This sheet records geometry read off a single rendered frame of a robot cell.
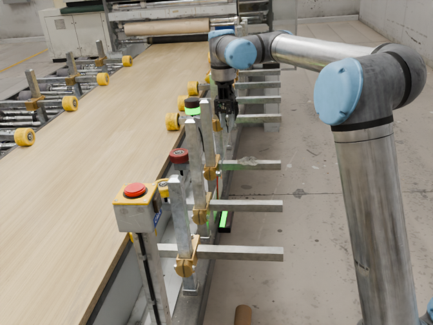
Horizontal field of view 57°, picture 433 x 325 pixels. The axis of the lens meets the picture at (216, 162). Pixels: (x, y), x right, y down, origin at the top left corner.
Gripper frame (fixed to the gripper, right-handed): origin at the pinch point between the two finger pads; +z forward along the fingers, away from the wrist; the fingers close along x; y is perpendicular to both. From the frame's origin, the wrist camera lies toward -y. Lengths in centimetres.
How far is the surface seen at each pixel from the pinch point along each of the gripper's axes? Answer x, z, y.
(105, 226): -33, 12, 47
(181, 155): -19.3, 10.5, 1.3
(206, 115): -7.1, -7.2, 4.4
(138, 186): -7, -21, 78
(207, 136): -7.3, 1.1, 4.4
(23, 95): -158, 17, -108
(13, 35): -646, 79, -827
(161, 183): -21.7, 10.4, 23.9
